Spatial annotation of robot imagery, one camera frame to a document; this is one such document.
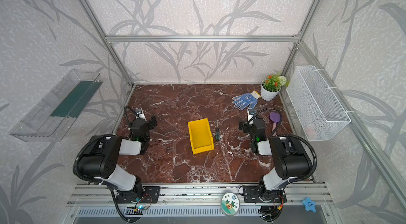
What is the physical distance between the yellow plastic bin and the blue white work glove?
28 cm

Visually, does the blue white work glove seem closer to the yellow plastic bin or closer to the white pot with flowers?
the white pot with flowers

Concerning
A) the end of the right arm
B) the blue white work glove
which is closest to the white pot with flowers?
the blue white work glove

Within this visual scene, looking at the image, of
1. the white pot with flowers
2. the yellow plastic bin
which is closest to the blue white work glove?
the white pot with flowers

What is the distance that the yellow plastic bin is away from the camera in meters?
0.87

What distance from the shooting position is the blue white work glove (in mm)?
1104

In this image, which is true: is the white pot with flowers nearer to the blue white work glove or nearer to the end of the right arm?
the blue white work glove
